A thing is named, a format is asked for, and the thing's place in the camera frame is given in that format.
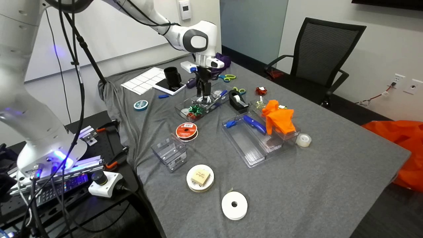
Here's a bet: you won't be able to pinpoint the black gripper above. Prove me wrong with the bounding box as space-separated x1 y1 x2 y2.
195 66 216 98

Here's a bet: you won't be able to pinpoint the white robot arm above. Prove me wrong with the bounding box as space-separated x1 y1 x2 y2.
0 0 218 177

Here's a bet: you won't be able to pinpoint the blue pen on tray edge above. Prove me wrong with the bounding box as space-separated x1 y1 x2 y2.
223 121 237 128

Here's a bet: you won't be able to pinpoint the red round object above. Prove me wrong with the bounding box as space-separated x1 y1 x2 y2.
255 86 267 95

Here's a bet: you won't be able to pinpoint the clear box with bows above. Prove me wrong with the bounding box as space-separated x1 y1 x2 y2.
177 90 216 122

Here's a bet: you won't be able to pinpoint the blue green scissors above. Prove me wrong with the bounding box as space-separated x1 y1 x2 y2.
218 74 236 84

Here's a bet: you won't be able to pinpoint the black cylindrical cup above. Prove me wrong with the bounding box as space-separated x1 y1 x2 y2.
163 68 181 90

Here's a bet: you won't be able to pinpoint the black tape dispenser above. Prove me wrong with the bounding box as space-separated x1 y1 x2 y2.
228 90 248 113

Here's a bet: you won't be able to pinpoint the green yellow scissors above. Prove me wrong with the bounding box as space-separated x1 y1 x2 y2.
232 86 247 95

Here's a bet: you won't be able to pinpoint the blue marker cap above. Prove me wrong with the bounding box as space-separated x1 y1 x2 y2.
157 94 170 99

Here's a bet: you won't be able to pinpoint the white framed tablet box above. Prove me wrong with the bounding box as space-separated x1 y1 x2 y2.
153 80 185 95

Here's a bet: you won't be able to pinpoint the white label sheets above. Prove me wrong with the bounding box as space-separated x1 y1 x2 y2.
122 68 165 95

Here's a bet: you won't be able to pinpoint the blue round tin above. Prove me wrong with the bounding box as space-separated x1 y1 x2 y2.
133 99 149 111

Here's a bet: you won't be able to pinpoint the large clear plastic tray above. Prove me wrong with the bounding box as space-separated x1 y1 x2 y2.
222 111 296 168

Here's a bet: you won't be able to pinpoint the grey table cloth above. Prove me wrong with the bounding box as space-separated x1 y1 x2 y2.
103 72 408 238

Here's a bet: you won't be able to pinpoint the small clear plastic holder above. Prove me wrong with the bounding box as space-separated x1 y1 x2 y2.
152 138 186 172

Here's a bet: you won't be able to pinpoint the orange cloth on table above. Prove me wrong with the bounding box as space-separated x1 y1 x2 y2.
261 99 296 135

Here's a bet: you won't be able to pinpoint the white round spool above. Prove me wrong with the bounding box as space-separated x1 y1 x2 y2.
296 134 311 148

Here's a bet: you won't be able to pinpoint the white tape roll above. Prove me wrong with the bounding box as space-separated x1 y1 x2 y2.
220 192 248 221

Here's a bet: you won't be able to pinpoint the black office chair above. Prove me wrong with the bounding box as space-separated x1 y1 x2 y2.
264 17 366 107

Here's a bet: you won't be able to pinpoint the orange bag on floor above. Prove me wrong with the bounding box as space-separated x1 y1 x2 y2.
363 121 423 192

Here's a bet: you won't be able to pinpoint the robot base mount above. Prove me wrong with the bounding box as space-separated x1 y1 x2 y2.
9 150 103 196

